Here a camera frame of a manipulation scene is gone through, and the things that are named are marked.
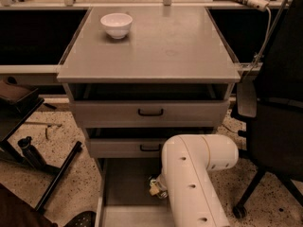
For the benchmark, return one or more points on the top grey drawer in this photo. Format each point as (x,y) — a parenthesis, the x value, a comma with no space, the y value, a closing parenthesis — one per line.
(149,114)

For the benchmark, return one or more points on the crushed green can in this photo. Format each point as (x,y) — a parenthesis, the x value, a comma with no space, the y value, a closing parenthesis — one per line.
(161,184)

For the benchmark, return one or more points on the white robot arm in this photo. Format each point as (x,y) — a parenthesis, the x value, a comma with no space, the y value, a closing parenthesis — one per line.
(186,161)

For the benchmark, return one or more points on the middle grey drawer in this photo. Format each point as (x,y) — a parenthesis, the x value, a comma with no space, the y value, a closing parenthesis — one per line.
(143,148)

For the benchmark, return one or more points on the grey drawer cabinet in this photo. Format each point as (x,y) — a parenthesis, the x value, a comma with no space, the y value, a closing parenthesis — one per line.
(170,54)

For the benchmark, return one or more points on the white ceramic bowl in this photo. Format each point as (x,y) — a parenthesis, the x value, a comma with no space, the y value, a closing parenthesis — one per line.
(117,25)

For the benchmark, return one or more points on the bottom grey open drawer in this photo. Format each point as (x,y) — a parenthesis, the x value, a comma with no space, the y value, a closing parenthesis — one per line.
(125,199)

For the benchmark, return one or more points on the black metal stand frame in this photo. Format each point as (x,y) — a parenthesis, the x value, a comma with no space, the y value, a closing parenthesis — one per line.
(10,122)

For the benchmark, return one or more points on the brown box on stand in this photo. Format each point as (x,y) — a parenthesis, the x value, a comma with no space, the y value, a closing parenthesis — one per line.
(16,95)

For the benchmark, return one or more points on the black office chair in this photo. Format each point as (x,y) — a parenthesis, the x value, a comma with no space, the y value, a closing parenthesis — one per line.
(271,107)

